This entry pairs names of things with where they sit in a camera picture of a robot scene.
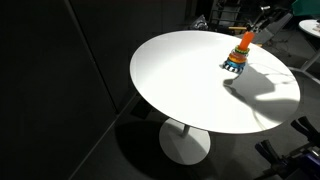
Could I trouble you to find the grey office chair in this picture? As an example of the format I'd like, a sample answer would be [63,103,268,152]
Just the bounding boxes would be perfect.
[252,13,294,48]

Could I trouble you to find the teal camera mount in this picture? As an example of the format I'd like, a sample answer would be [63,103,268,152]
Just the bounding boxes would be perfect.
[291,0,320,18]

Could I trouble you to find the green ring with black-white dots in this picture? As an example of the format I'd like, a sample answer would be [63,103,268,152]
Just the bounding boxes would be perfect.
[234,44,251,56]

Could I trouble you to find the orange yellow stacking ring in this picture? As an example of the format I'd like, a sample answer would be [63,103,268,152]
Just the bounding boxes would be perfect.
[228,49,248,64]

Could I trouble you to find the black padded clamp handle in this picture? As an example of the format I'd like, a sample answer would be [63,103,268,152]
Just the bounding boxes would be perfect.
[290,115,320,148]
[254,139,285,165]

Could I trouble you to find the black metal chair frame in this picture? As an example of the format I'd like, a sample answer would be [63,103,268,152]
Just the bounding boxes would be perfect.
[209,0,249,33]

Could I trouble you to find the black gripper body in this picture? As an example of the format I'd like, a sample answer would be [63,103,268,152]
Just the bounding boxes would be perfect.
[260,4,293,29]

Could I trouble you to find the blue stacking ring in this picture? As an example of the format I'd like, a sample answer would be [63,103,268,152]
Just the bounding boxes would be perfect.
[224,57,247,70]

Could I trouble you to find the orange stacking toy post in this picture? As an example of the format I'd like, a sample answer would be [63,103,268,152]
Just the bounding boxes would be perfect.
[238,31,256,51]

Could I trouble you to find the black bag with grey print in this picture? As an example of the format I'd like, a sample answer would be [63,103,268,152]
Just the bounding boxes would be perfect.
[189,14,210,32]

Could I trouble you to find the purple machine part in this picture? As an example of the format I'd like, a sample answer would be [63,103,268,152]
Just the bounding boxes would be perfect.
[298,148,320,178]

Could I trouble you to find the wooden armrest board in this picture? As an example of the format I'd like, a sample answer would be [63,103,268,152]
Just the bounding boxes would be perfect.
[228,26,250,32]

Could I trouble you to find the grey metal side table leg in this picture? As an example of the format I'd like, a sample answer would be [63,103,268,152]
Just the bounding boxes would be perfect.
[288,49,320,84]

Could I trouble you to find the white round table pedestal base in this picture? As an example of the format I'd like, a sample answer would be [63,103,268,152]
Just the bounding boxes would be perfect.
[158,118,212,166]

